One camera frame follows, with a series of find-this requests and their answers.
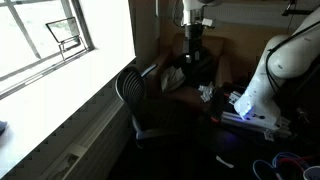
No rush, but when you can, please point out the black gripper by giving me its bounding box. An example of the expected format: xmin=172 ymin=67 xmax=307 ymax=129
xmin=182 ymin=22 xmax=205 ymax=65

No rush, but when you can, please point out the black cloth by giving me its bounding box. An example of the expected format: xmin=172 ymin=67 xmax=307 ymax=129
xmin=173 ymin=46 xmax=222 ymax=89

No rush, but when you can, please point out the white crumpled cloth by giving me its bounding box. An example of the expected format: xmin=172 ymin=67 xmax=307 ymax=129
xmin=159 ymin=65 xmax=186 ymax=93

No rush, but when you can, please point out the black office chair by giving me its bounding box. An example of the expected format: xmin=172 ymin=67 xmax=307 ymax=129
xmin=114 ymin=63 xmax=198 ymax=149

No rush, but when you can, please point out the black box with red parts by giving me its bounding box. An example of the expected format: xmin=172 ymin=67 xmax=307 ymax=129
xmin=211 ymin=85 xmax=242 ymax=118

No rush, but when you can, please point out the white marker pen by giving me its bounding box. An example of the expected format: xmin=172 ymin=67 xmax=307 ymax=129
xmin=215 ymin=155 xmax=235 ymax=169

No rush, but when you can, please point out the framed sign stand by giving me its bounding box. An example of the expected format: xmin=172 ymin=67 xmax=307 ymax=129
xmin=45 ymin=16 xmax=88 ymax=61

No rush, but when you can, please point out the radiator cover under sill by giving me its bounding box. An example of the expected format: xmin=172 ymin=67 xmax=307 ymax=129
xmin=39 ymin=96 xmax=134 ymax=180

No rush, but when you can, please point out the white cup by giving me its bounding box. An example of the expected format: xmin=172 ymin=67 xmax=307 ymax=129
xmin=303 ymin=165 xmax=320 ymax=180

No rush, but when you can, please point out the small blue object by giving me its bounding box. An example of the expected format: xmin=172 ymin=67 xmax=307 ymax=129
xmin=0 ymin=120 xmax=8 ymax=136

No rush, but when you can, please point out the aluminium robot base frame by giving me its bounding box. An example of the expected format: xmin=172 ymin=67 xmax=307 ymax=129
xmin=209 ymin=111 xmax=293 ymax=142

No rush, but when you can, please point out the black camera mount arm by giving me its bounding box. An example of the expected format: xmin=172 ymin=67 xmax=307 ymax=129
xmin=281 ymin=0 xmax=320 ymax=17

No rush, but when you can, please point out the blue cable loop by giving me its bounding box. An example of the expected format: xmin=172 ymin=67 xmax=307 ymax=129
xmin=252 ymin=159 xmax=278 ymax=180
xmin=271 ymin=152 xmax=312 ymax=172

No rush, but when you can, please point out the red cable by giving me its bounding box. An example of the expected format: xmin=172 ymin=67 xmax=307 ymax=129
xmin=278 ymin=155 xmax=318 ymax=168

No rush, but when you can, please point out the window frame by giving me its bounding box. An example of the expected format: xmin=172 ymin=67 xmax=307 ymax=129
xmin=0 ymin=0 xmax=95 ymax=100

